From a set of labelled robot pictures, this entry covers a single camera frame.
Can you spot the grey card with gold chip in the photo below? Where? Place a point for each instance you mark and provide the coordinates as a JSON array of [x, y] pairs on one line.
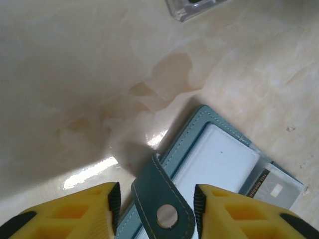
[[274, 189]]

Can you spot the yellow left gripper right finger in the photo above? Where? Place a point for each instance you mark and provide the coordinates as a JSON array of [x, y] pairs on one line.
[[216, 224]]

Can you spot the white card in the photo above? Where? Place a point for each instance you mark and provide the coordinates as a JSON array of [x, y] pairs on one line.
[[219, 161]]

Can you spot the striped grey white box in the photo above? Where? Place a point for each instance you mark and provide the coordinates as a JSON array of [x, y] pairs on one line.
[[184, 12]]

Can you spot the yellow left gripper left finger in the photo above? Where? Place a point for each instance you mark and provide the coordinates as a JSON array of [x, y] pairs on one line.
[[99, 219]]

